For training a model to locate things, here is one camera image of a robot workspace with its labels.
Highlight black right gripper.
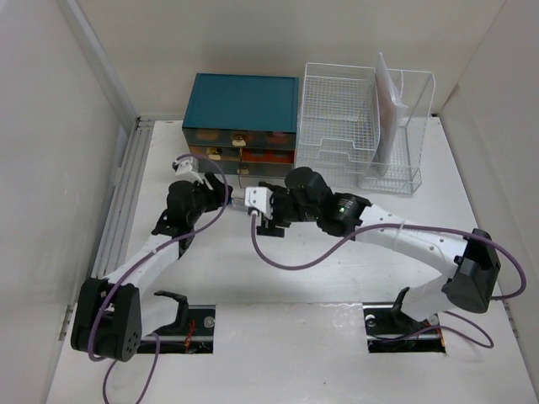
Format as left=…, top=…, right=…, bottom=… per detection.
left=255, top=186, right=319, bottom=238

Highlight teal desktop drawer cabinet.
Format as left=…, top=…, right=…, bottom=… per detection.
left=182, top=73, right=300, bottom=179

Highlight clear mesh zipper pouch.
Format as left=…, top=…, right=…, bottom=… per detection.
left=375, top=52, right=408, bottom=176

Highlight clear staples box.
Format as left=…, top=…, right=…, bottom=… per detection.
left=228, top=198, right=248, bottom=211

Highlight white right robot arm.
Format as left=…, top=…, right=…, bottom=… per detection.
left=245, top=167, right=501, bottom=332

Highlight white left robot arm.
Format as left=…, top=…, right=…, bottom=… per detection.
left=70, top=173, right=233, bottom=362

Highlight clear acrylic file holder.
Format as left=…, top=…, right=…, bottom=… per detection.
left=361, top=69, right=435, bottom=195

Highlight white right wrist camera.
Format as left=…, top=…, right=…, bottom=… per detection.
left=244, top=187, right=273, bottom=219

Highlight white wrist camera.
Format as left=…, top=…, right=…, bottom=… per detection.
left=244, top=187, right=273, bottom=219
left=172, top=157, right=203, bottom=183

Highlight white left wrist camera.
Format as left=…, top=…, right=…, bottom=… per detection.
left=172, top=157, right=203, bottom=183

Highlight white wire mesh file tray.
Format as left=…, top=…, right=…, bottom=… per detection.
left=295, top=62, right=380, bottom=189

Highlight aluminium rail frame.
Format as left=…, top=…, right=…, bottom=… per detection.
left=85, top=117, right=155, bottom=278

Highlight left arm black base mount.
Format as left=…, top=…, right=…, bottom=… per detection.
left=137, top=290, right=216, bottom=354

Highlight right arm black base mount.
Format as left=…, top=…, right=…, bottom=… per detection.
left=362, top=287, right=446, bottom=354

